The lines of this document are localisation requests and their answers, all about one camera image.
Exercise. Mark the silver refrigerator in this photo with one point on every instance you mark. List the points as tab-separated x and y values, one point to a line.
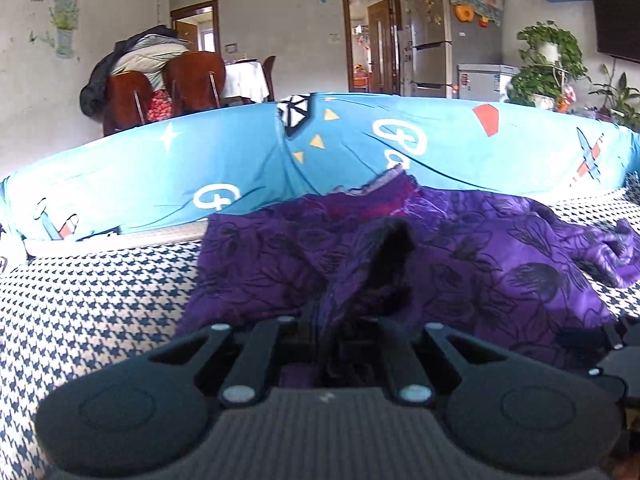
446	33

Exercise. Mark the black wall television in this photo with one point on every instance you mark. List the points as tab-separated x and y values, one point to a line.
618	28

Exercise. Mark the houndstooth sofa seat cover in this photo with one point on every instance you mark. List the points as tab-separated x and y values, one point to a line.
96	383

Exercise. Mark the green potted plant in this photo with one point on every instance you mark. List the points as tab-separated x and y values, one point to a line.
551	62

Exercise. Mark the brown wooden chair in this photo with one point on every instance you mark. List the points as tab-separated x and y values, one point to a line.
194	82
128	100

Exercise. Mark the dark wooden chair behind table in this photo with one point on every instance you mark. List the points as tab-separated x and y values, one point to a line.
267	69

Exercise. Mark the small leafy plant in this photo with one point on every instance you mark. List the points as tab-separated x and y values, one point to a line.
620	99

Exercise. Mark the brown wooden chair right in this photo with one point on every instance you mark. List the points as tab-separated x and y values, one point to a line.
194	82

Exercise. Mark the purple floral red-lined garment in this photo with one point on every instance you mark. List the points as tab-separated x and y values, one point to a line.
504	269

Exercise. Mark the white clothed dining table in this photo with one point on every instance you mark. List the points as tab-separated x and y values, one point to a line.
246	80

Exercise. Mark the blue cartoon print sofa backrest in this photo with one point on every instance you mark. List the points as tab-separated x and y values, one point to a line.
242	158

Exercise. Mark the white chest freezer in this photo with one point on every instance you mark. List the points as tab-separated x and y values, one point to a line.
485	82

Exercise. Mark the brown wooden chair left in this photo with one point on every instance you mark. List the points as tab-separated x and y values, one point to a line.
128	100

